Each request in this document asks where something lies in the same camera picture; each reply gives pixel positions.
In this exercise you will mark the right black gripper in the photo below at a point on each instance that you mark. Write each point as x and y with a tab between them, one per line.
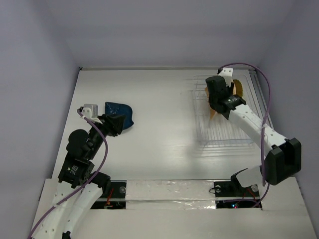
215	100

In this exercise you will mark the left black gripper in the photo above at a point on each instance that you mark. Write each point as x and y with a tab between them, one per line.
114	124

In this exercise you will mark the dark blue plate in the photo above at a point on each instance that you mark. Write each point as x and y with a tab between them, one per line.
118	109

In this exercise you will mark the triangular woven orange plate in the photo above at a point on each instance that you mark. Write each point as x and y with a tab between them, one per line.
211	109

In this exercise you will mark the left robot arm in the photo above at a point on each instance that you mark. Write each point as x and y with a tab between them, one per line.
79	184

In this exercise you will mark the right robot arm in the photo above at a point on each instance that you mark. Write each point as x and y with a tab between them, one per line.
281	157

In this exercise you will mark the yellow round woven plate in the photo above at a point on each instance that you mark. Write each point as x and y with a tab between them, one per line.
238	88

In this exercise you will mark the white foam front board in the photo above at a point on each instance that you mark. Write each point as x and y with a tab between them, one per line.
282	216

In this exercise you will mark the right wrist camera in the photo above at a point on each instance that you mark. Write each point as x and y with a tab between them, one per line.
226	73

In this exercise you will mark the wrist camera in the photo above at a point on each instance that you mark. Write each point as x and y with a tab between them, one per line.
226	73
90	111

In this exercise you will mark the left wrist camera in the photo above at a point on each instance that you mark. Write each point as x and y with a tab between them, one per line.
90	111

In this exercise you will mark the white wire dish rack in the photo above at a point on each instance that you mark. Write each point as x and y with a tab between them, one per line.
216	131

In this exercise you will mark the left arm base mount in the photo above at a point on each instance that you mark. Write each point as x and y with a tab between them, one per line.
114	199

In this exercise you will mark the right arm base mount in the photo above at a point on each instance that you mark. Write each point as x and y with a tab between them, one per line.
231	195

